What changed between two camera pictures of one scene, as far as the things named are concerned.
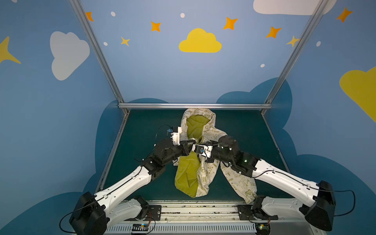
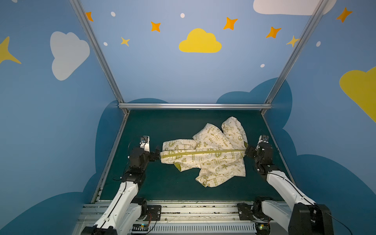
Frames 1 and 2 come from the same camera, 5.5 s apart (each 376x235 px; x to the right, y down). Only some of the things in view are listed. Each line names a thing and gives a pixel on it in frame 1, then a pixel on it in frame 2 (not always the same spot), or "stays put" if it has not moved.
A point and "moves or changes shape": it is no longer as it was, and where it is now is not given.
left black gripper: x=184 y=147 -> x=152 y=154
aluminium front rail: x=216 y=218 stays put
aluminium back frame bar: x=195 y=105 stays put
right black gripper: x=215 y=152 -> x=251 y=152
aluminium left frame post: x=97 y=49 stays put
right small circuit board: x=263 y=228 stays put
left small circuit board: x=139 y=228 stays put
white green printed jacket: x=194 y=174 moves or changes shape
